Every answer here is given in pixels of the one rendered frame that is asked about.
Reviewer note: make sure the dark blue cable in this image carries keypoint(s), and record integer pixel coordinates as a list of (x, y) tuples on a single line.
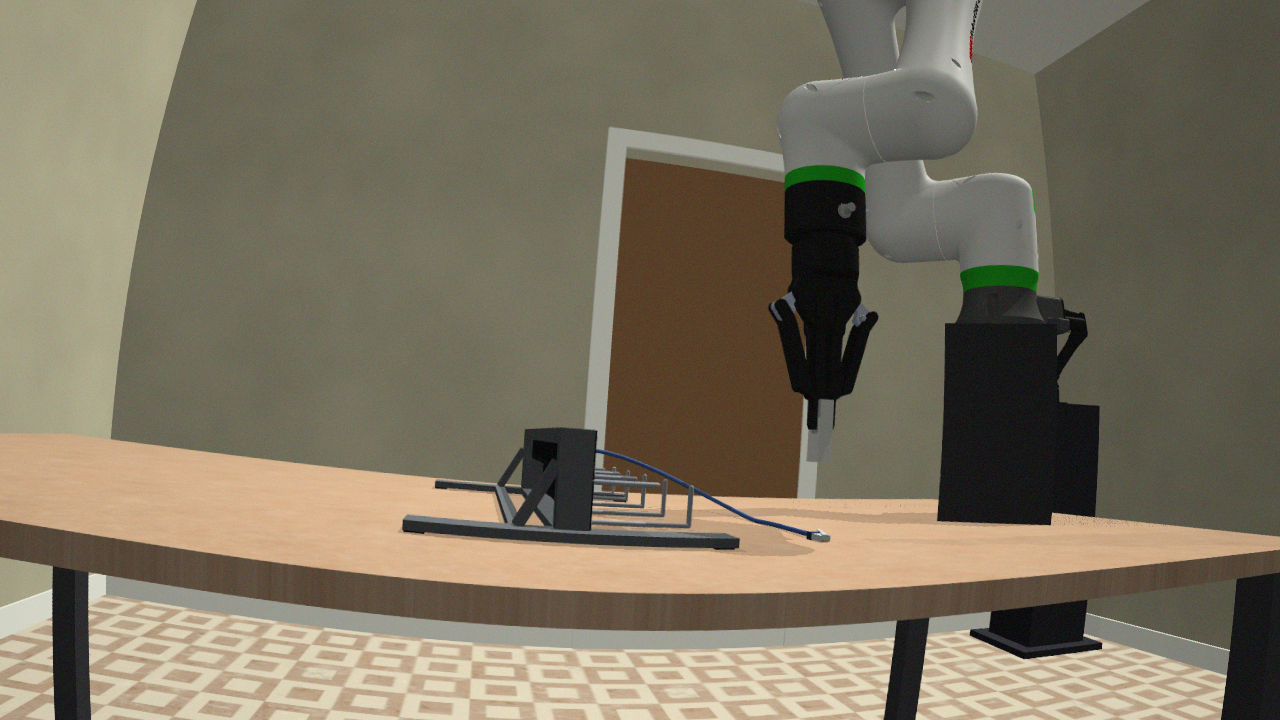
[(759, 521)]

